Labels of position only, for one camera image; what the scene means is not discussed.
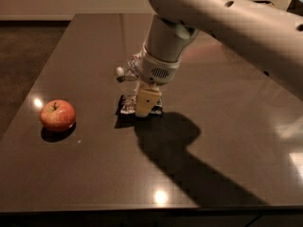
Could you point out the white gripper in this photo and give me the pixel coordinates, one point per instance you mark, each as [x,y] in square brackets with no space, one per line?
[156,70]

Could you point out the black rxbar chocolate wrapper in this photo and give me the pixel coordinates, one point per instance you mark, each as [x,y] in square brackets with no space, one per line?
[127,104]

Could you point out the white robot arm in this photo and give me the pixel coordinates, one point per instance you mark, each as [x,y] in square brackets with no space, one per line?
[269,38]

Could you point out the clear plastic water bottle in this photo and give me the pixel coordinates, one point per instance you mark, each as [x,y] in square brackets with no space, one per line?
[128,70]

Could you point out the red apple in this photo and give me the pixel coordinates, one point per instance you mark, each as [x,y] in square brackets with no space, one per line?
[58,115]

